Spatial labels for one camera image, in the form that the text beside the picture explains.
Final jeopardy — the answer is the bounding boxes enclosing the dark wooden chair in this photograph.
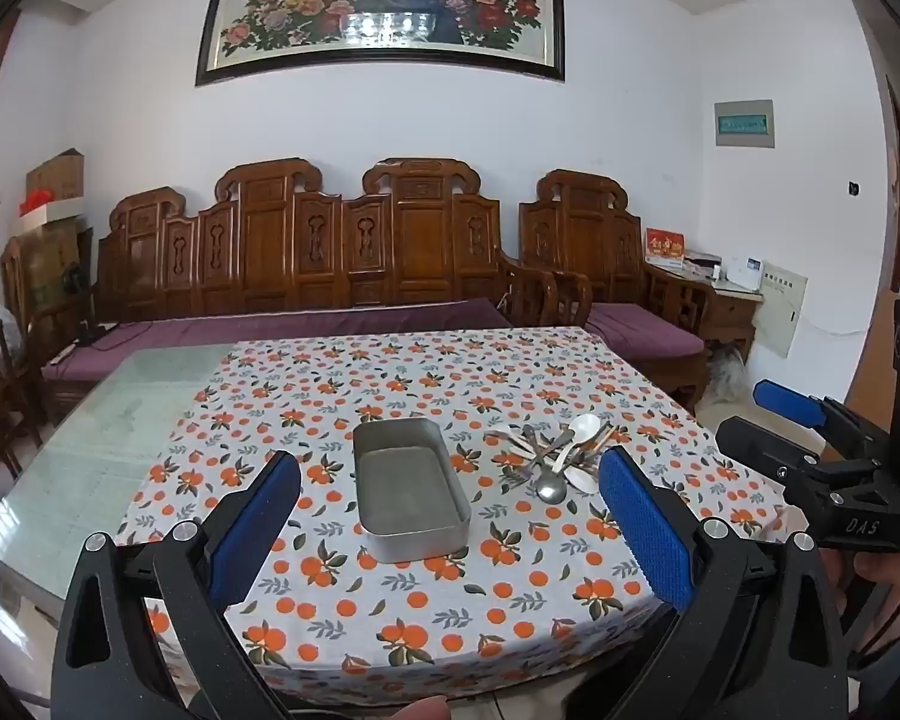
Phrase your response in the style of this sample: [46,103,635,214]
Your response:
[0,300,46,530]

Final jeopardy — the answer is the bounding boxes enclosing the person's left hand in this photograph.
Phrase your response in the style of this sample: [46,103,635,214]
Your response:
[388,695,452,720]

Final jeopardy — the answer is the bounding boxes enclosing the large cardboard box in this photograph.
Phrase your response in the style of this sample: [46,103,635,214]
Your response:
[24,217,92,308]

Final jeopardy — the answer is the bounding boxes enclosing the light wooden chopstick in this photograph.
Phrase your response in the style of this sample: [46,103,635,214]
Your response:
[570,431,614,475]
[579,424,616,466]

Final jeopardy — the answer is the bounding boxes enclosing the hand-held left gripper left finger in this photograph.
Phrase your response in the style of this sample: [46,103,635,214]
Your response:
[51,451,302,720]

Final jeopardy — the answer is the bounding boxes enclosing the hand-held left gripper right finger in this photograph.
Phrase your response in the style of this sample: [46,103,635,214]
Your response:
[598,446,848,720]

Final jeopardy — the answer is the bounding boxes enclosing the grey metal tray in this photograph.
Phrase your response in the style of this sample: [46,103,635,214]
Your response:
[352,420,472,563]

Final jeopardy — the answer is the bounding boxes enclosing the carved wooden armchair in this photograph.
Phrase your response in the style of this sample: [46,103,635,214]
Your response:
[517,169,710,413]

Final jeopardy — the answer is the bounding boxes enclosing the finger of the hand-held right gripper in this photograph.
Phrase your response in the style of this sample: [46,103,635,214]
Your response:
[715,414,882,515]
[753,379,898,467]

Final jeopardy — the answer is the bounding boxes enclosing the beige wall panel cover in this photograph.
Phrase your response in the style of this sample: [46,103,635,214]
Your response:
[752,262,808,360]

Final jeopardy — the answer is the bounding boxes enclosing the white plastic fork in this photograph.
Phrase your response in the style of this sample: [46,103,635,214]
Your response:
[486,426,539,461]

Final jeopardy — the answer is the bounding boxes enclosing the clear plastic bag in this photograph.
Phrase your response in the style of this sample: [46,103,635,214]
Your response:
[707,345,752,404]

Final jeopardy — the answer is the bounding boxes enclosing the orange fruit print tablecloth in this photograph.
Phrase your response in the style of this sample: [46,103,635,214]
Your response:
[116,326,788,706]

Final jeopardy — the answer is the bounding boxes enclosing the wooden side table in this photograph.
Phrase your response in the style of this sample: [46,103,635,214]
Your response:
[709,279,764,362]

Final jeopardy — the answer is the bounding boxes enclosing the framed floral peacock painting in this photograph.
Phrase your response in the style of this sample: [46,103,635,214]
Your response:
[195,0,567,87]

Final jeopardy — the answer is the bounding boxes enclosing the white flat box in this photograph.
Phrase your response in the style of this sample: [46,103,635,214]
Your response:
[15,199,83,231]

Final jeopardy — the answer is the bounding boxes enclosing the wall electrical box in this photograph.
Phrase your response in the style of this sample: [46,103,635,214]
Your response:
[715,99,776,152]

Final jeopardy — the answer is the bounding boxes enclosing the long purple sofa cushion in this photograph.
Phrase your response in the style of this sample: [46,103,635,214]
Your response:
[41,298,512,383]

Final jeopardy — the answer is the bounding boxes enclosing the small cardboard box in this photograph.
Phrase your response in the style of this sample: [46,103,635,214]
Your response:
[26,150,85,203]

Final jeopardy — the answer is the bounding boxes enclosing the carved wooden sofa bench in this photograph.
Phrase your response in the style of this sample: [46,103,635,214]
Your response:
[0,157,563,428]

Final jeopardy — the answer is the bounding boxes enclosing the person's right hand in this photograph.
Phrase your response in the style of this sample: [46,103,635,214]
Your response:
[825,549,900,683]

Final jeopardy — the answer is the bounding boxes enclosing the white router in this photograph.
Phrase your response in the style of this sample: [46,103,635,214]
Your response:
[724,256,764,290]

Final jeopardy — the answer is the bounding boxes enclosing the small purple armchair cushion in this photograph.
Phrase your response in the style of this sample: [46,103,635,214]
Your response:
[585,304,706,359]

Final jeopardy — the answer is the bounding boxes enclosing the red desk calendar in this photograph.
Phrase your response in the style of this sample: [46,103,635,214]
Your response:
[645,229,688,272]

